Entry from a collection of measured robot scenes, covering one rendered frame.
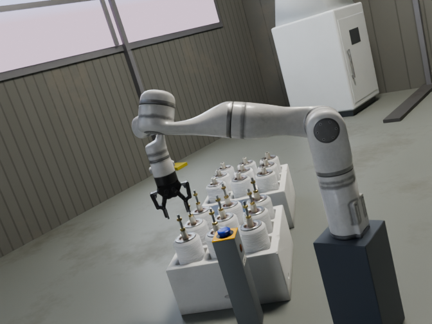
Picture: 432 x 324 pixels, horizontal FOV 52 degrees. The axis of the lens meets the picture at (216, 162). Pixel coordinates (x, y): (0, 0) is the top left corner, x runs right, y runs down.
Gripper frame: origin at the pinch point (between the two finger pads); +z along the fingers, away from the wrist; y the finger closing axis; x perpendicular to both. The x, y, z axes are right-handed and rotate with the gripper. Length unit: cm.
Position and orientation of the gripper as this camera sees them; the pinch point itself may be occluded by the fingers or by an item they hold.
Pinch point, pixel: (177, 211)
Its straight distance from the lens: 152.3
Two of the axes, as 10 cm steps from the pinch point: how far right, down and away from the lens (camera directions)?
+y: 9.4, -3.2, 1.3
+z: 2.8, 9.3, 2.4
